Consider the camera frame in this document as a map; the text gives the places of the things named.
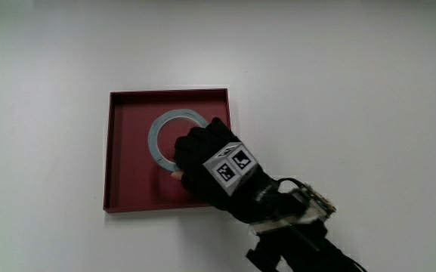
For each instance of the person's right hand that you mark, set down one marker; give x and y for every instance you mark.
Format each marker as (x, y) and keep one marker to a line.
(198, 162)

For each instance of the blue tape roll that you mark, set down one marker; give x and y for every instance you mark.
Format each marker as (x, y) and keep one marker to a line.
(152, 140)

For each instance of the person's right forearm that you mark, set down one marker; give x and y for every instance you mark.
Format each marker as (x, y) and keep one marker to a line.
(304, 242)

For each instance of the dark red square tray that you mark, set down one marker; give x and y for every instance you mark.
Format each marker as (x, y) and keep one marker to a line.
(134, 177)

